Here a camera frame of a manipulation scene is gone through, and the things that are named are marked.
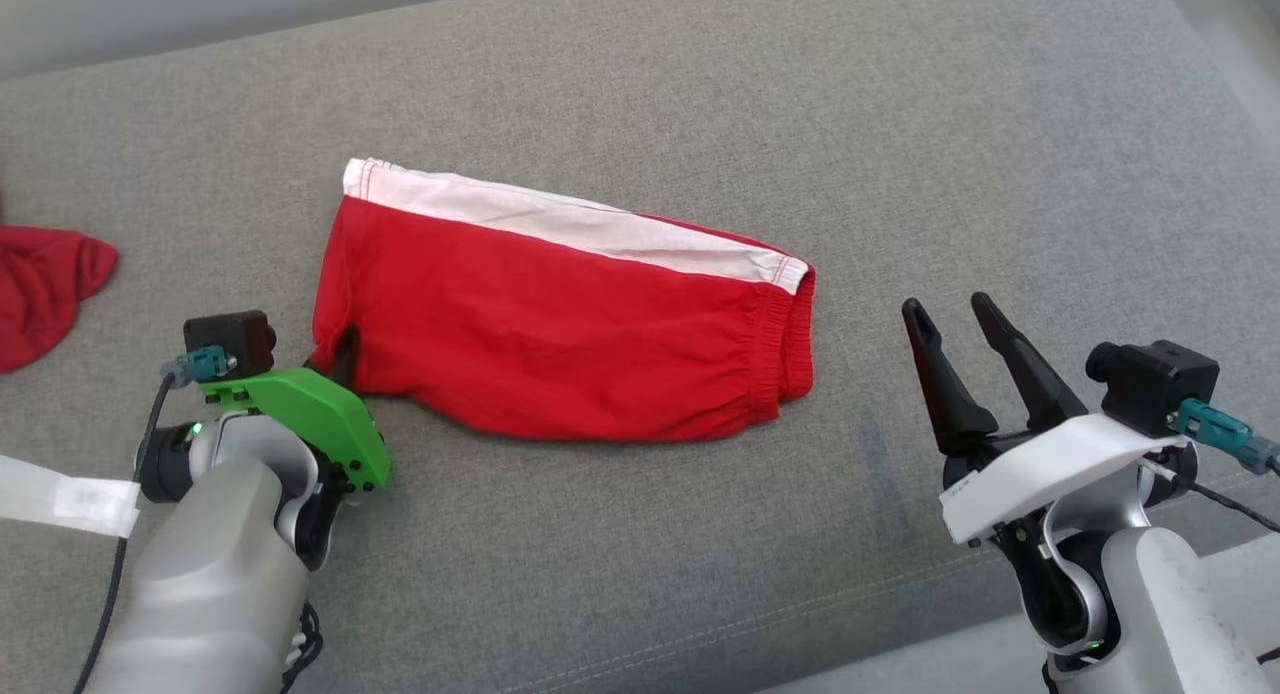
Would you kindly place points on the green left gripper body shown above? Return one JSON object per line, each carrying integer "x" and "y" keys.
{"x": 320, "y": 409}

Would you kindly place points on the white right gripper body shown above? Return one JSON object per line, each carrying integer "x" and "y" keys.
{"x": 1040, "y": 474}

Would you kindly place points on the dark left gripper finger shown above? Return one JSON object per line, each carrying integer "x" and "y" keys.
{"x": 345, "y": 359}

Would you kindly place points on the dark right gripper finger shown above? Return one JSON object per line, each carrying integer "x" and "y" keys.
{"x": 1045, "y": 399}
{"x": 955, "y": 414}

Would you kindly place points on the red shorts with white stripe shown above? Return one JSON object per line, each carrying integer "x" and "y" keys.
{"x": 550, "y": 334}

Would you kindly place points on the red Bulls 23 jersey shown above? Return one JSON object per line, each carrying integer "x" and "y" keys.
{"x": 40, "y": 284}

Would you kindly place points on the grey fabric sofa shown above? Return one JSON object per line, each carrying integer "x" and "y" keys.
{"x": 1000, "y": 174}

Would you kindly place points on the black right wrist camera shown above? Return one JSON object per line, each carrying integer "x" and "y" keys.
{"x": 1150, "y": 384}

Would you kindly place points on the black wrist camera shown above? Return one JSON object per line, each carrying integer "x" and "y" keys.
{"x": 235, "y": 339}
{"x": 1150, "y": 384}

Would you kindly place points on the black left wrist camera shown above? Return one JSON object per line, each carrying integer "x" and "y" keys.
{"x": 235, "y": 339}

